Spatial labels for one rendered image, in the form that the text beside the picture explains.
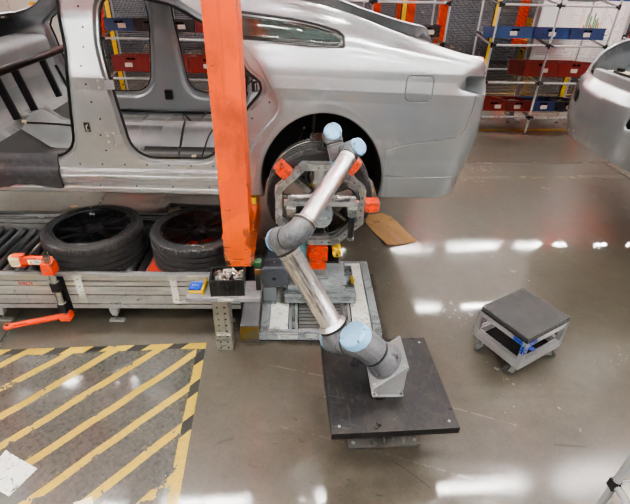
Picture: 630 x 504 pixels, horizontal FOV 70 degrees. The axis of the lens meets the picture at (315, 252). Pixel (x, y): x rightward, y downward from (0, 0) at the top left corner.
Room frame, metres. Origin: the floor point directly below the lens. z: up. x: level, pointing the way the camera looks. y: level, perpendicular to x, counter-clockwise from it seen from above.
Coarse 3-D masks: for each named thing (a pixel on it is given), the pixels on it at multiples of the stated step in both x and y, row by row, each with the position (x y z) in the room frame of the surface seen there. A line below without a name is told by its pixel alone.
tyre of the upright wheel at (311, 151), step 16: (304, 144) 2.64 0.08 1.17; (320, 144) 2.62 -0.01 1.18; (288, 160) 2.52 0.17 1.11; (304, 160) 2.52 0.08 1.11; (320, 160) 2.52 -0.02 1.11; (272, 176) 2.52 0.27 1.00; (368, 176) 2.60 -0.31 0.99; (272, 192) 2.51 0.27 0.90; (368, 192) 2.53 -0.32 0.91; (272, 208) 2.51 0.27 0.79
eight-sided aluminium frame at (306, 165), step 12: (300, 168) 2.43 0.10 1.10; (312, 168) 2.44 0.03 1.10; (324, 168) 2.45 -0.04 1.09; (288, 180) 2.43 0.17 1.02; (348, 180) 2.44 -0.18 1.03; (276, 192) 2.42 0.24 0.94; (360, 192) 2.44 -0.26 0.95; (276, 204) 2.43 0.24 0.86; (360, 204) 2.45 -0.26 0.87; (276, 216) 2.43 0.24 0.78; (360, 216) 2.47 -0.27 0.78; (312, 240) 2.44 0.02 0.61; (324, 240) 2.44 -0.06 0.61; (336, 240) 2.44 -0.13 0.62
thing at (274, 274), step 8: (264, 256) 2.66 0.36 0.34; (272, 256) 2.58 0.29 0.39; (264, 264) 2.45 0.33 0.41; (272, 264) 2.46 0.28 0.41; (280, 264) 2.46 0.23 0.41; (264, 272) 2.42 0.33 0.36; (272, 272) 2.41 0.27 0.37; (280, 272) 2.42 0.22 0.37; (264, 280) 2.42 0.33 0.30; (272, 280) 2.41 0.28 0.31; (280, 280) 2.42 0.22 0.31; (264, 288) 2.43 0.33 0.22; (272, 288) 2.43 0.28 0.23; (264, 296) 2.47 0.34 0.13; (272, 296) 2.47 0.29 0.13
